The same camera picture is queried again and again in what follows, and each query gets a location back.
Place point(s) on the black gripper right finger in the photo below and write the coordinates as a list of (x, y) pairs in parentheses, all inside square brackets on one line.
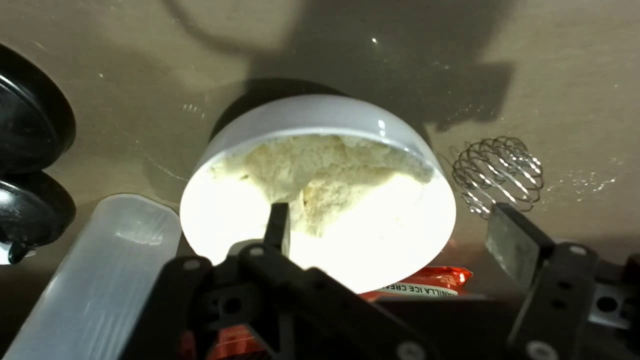
[(517, 242)]

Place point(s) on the black round shaker lid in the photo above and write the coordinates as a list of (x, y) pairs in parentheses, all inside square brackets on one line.
[(32, 213), (26, 112)]

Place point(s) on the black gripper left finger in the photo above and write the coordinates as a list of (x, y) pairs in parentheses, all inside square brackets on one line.
[(276, 230)]

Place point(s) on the clear plastic shaker cup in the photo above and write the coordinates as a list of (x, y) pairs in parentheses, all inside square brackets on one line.
[(100, 286)]

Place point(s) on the black orange whey protein bag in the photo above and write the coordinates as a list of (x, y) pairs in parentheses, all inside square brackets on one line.
[(432, 276)]

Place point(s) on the white round bowl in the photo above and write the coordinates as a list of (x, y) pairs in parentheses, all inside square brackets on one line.
[(321, 118)]

